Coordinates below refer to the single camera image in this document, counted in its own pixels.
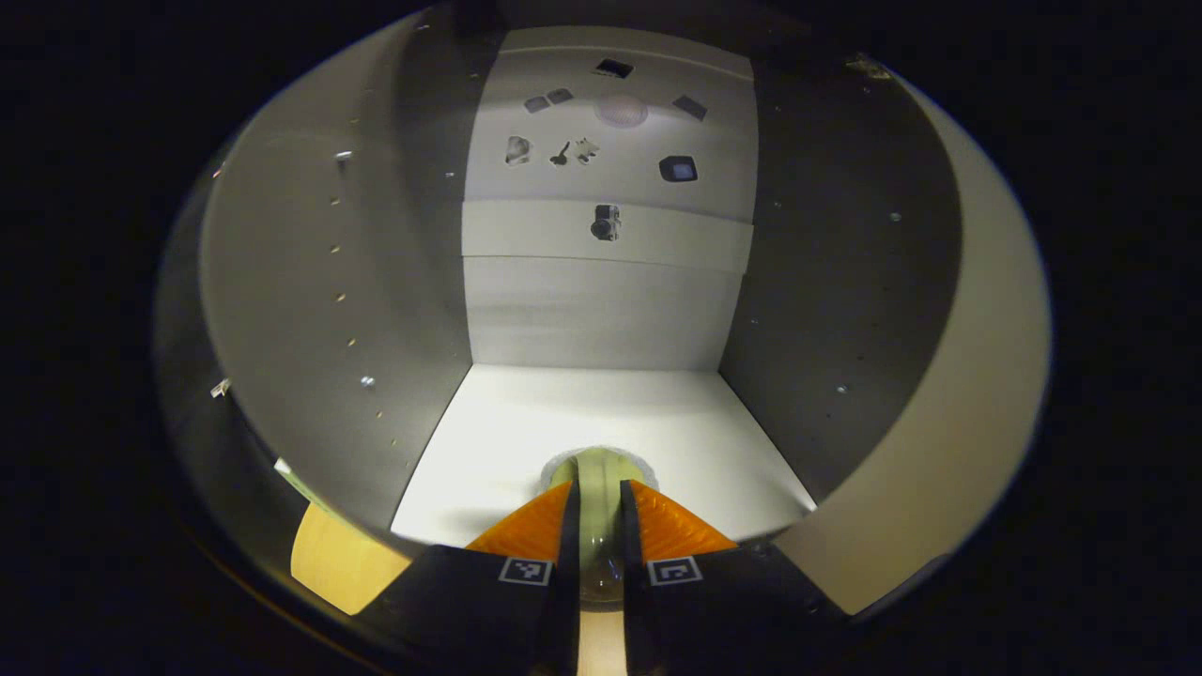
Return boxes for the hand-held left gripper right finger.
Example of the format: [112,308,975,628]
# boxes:
[618,479,846,676]

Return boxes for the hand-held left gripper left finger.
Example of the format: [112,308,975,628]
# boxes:
[362,479,581,676]

